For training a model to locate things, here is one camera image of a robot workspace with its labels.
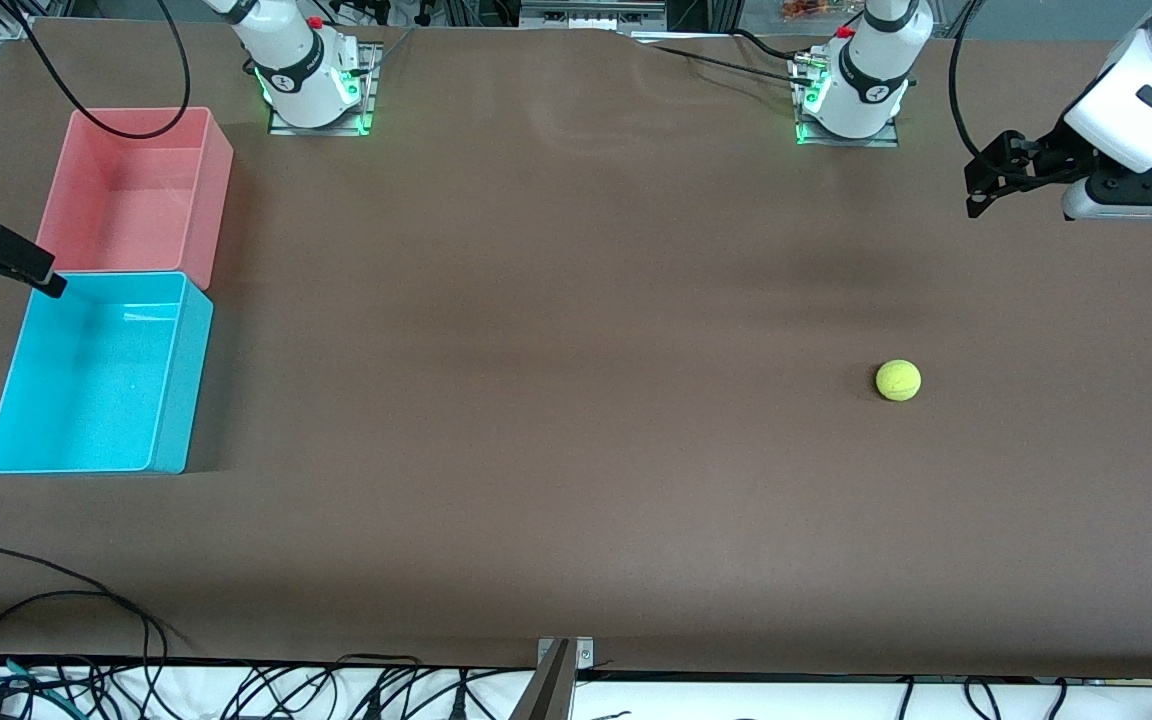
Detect brown table cover sheet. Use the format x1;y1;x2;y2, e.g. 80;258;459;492
0;18;1152;681

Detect thin grey base cable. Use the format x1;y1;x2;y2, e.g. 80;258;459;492
368;25;419;79

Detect aluminium frame profile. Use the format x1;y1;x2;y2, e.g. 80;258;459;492
518;0;670;31

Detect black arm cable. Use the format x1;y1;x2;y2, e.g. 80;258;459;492
948;0;997;166
11;0;192;142

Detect blue plastic bin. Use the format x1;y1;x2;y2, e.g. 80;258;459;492
0;271;215;475

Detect long black base cable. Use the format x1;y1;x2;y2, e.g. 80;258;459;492
631;38;817;86

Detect small metal bracket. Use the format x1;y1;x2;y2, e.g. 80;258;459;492
536;636;596;673

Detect teal cable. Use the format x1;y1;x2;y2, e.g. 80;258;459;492
0;650;72;719

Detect pink plastic bin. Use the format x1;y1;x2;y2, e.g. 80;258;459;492
29;106;235;292

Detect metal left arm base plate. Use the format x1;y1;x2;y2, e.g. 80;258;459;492
793;55;903;149

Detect short black base cable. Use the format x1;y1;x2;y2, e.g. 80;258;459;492
731;28;807;66

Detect black cable on table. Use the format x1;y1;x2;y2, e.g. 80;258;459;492
0;545;195;663

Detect yellow-green tennis ball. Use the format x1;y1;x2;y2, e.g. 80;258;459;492
875;359;923;403

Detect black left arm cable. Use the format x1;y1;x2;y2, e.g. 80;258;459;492
948;0;997;166

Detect dark grey mount bar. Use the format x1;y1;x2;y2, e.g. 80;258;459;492
508;640;579;720

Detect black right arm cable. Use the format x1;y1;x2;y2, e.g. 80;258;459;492
11;0;192;142

